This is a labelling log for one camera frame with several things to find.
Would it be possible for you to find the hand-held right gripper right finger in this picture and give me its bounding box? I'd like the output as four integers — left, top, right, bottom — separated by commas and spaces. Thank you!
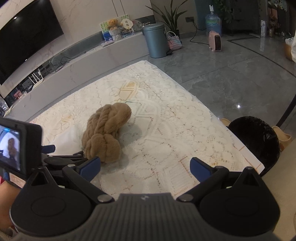
176, 157, 275, 204

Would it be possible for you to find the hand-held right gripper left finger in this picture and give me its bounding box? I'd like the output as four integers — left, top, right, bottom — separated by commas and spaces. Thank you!
22, 156, 115, 204

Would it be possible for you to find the tan braided plush yarn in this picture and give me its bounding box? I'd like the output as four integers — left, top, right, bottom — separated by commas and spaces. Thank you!
81, 103, 132, 163

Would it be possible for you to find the black round stool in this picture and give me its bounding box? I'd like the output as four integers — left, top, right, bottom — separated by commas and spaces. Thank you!
228, 116, 282, 177

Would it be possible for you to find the white router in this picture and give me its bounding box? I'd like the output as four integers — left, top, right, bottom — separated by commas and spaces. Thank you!
29, 71, 45, 88

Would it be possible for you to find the marble television console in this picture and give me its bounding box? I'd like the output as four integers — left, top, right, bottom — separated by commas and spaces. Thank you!
0, 30, 151, 121

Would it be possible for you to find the black metal leg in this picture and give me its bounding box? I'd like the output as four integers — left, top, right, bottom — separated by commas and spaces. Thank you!
276, 92, 296, 127

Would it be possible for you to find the black flat television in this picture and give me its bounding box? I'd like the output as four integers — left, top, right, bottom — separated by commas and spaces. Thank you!
0, 0, 65, 85

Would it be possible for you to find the pink space heater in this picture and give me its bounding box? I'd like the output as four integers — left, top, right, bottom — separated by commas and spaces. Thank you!
208, 31, 224, 52

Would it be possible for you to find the pink woven basket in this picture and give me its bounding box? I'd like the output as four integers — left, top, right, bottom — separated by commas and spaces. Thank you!
166, 31, 182, 50

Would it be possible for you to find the blue trash can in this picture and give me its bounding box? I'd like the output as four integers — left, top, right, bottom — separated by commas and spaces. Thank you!
142, 22, 168, 58

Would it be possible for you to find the green white picture card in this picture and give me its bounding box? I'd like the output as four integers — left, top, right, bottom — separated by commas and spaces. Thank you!
99, 14, 130, 36

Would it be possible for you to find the white round paper fan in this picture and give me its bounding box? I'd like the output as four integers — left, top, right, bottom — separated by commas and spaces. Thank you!
120, 19, 134, 32

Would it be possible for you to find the blue water jug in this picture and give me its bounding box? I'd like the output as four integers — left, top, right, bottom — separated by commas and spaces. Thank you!
205, 5, 223, 36

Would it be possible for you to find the long-leaved potted plant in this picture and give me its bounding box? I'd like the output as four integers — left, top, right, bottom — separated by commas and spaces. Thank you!
146, 0, 189, 39

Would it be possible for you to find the hanging vine plant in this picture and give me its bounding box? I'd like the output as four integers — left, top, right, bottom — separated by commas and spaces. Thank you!
213, 0, 233, 23

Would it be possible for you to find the black power cable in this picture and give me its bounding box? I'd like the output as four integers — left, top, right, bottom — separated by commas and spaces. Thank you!
189, 22, 210, 46

